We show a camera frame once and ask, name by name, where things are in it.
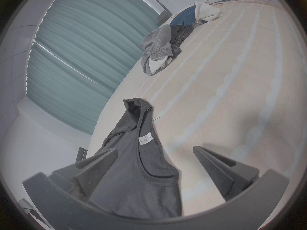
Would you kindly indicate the pile of clothes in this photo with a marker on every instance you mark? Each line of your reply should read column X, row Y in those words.
column 158, row 44

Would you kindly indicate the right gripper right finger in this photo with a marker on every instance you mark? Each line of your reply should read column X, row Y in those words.
column 215, row 174

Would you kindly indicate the white printed pillow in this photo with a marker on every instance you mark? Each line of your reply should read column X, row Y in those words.
column 173, row 18

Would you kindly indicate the grey bedside table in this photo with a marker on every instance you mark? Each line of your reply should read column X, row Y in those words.
column 164, row 18

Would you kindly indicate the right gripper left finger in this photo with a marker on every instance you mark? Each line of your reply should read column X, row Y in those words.
column 96, row 169

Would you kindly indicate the blue-green curtain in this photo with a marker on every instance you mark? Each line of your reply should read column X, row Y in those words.
column 67, row 92
column 96, row 32

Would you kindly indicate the black T-shirt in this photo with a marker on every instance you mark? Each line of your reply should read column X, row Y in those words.
column 144, row 176

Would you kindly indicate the bed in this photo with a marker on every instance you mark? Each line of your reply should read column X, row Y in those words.
column 227, row 80

